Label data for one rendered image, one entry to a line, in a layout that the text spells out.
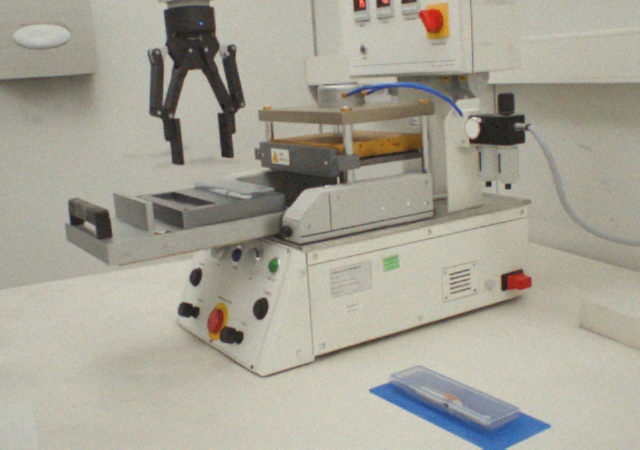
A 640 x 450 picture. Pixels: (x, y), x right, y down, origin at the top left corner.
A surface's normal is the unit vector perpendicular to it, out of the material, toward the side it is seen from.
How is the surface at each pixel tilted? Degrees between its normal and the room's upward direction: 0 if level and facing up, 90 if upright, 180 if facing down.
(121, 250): 90
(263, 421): 0
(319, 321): 90
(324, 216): 90
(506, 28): 90
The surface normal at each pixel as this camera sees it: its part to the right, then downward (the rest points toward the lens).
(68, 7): 0.40, 0.15
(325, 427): -0.07, -0.98
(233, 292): -0.79, -0.28
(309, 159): -0.84, 0.15
